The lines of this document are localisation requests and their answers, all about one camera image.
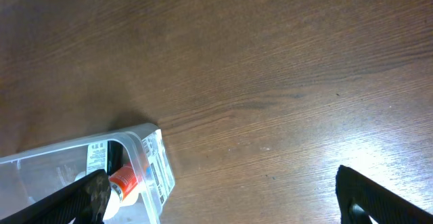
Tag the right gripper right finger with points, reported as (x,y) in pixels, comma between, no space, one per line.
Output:
(362,200)

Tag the orange tablet tube white cap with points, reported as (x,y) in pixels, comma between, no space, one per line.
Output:
(124,190)

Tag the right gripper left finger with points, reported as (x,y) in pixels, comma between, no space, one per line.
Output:
(84,201)

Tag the clear plastic container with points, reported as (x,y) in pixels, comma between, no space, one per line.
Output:
(30,176)

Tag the dark bottle white cap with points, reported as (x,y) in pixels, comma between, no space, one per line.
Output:
(115,155)

